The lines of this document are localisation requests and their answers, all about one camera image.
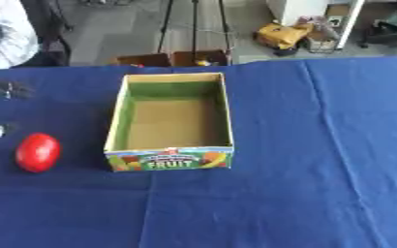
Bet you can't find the small grey crate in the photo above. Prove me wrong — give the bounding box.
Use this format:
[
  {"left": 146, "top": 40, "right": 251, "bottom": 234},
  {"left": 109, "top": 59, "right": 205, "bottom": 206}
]
[{"left": 303, "top": 15, "right": 343, "bottom": 53}]

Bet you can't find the person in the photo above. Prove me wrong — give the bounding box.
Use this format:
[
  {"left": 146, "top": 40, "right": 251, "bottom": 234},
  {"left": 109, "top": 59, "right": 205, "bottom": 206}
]
[{"left": 0, "top": 0, "right": 42, "bottom": 71}]

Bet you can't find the red oval toy fruit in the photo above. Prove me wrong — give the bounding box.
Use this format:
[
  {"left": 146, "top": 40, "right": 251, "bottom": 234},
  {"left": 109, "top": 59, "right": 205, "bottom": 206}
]
[{"left": 14, "top": 132, "right": 63, "bottom": 173}]

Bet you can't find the black chair with wheels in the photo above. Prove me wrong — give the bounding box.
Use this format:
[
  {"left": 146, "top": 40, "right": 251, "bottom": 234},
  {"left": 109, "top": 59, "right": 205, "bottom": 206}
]
[{"left": 355, "top": 10, "right": 397, "bottom": 57}]

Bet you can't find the black office chair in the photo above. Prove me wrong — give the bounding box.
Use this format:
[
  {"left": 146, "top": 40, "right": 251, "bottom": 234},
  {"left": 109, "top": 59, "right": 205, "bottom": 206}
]
[{"left": 15, "top": 0, "right": 76, "bottom": 68}]

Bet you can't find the tan cardboard box green inside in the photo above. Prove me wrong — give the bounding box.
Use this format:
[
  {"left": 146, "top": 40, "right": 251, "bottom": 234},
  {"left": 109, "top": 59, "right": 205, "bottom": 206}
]
[{"left": 102, "top": 72, "right": 236, "bottom": 172}]

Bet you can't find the yellow bag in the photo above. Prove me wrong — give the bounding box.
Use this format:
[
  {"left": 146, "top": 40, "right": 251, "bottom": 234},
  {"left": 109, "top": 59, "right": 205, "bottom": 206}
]
[{"left": 253, "top": 22, "right": 318, "bottom": 56}]

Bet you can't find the black tripod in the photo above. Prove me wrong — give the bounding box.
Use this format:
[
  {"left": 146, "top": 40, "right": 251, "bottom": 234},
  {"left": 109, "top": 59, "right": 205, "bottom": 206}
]
[{"left": 154, "top": 0, "right": 236, "bottom": 66}]

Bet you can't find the brown cardboard box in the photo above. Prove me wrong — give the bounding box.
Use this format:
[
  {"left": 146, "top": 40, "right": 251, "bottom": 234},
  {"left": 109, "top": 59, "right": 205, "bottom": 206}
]
[
  {"left": 113, "top": 52, "right": 173, "bottom": 68},
  {"left": 169, "top": 49, "right": 232, "bottom": 68}
]

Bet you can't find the white cabinet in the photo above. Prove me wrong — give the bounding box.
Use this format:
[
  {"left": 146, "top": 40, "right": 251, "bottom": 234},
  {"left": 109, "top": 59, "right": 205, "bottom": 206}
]
[{"left": 264, "top": 0, "right": 368, "bottom": 50}]

